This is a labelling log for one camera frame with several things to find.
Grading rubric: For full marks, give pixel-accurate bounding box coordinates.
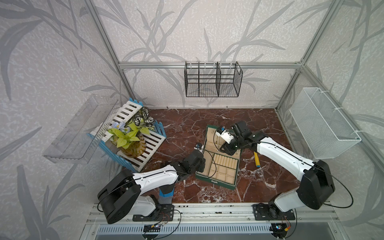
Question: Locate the green plant in amber vase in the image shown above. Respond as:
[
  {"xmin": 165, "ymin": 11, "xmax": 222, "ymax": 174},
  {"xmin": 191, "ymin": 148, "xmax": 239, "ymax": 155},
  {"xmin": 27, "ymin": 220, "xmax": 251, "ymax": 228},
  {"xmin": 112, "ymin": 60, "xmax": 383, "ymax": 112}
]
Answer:
[{"xmin": 108, "ymin": 107, "xmax": 155, "ymax": 158}]

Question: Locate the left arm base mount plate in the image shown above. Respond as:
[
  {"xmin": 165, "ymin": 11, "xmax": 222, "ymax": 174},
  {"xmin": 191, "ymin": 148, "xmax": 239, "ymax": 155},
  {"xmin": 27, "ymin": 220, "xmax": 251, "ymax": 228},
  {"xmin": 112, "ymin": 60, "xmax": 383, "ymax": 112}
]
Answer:
[{"xmin": 132, "ymin": 195, "xmax": 175, "ymax": 222}]

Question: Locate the green jewelry box beige lining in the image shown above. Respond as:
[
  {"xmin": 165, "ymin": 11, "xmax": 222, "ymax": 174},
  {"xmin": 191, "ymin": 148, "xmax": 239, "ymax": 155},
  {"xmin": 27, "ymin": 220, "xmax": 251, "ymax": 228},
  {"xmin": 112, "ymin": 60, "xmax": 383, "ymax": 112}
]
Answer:
[{"xmin": 196, "ymin": 125, "xmax": 242, "ymax": 190}]

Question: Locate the black wire wall basket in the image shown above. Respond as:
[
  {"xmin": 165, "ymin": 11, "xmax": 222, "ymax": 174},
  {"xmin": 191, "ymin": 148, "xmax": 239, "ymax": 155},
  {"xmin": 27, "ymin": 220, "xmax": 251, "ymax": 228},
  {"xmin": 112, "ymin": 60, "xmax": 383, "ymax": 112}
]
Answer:
[{"xmin": 184, "ymin": 62, "xmax": 243, "ymax": 98}]

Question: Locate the clear acrylic wall shelf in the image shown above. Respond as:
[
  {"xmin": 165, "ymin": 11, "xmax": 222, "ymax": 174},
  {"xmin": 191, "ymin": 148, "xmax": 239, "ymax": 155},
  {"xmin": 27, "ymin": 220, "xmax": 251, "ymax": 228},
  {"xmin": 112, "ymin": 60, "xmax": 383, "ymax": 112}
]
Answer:
[{"xmin": 43, "ymin": 95, "xmax": 120, "ymax": 165}]

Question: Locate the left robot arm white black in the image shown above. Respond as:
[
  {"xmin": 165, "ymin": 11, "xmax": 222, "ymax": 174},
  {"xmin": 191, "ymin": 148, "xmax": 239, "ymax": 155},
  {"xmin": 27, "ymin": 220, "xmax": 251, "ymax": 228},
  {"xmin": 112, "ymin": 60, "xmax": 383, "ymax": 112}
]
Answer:
[{"xmin": 97, "ymin": 150, "xmax": 206, "ymax": 225}]

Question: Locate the white mesh wall basket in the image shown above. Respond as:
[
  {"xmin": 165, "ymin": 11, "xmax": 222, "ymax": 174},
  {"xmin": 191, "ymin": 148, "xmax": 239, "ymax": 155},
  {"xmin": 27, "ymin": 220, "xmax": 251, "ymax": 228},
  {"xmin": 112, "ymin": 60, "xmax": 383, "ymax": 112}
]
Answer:
[{"xmin": 290, "ymin": 88, "xmax": 362, "ymax": 159}]

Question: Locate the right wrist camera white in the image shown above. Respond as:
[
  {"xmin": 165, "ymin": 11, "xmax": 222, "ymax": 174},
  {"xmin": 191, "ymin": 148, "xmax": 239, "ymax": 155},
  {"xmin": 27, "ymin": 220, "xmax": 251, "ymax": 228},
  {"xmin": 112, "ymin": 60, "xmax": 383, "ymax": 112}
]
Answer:
[{"xmin": 215, "ymin": 127, "xmax": 235, "ymax": 144}]

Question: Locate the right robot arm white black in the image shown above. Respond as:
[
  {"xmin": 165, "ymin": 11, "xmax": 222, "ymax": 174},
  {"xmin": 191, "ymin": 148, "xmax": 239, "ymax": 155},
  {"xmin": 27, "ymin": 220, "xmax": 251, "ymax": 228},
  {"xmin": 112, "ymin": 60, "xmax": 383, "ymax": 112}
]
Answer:
[{"xmin": 215, "ymin": 121, "xmax": 337, "ymax": 219}]

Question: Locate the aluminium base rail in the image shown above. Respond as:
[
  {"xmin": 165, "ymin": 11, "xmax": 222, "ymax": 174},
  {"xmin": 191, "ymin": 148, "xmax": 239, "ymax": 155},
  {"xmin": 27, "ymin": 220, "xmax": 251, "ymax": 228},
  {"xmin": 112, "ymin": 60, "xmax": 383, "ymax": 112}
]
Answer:
[{"xmin": 80, "ymin": 203, "xmax": 349, "ymax": 240}]

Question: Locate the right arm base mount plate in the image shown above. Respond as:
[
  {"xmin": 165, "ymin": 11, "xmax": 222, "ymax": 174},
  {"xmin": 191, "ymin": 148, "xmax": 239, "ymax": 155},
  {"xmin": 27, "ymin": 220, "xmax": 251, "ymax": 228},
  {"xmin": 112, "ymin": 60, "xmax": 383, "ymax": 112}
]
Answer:
[{"xmin": 252, "ymin": 203, "xmax": 296, "ymax": 221}]

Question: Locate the white blue slatted fence stand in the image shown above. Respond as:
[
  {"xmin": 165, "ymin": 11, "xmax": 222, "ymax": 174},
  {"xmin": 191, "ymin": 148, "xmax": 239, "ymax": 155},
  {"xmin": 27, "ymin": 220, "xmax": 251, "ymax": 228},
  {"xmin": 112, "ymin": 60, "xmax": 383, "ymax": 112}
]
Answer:
[{"xmin": 99, "ymin": 99, "xmax": 166, "ymax": 173}]

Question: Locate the blue garden fork yellow handle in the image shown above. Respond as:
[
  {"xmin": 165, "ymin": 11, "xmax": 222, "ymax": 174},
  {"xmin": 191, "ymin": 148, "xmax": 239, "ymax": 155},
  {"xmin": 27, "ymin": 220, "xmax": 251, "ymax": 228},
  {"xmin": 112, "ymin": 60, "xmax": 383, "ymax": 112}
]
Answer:
[{"xmin": 254, "ymin": 152, "xmax": 261, "ymax": 168}]

